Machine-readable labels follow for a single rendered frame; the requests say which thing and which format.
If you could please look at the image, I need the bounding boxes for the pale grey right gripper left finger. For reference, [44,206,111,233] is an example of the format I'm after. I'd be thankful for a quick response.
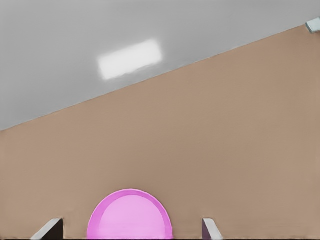
[30,217,64,240]

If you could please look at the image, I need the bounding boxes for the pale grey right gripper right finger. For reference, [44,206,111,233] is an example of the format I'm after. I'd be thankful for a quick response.
[201,217,223,240]

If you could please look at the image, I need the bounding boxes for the pink round plate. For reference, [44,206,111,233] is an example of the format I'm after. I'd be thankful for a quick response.
[86,188,174,239]

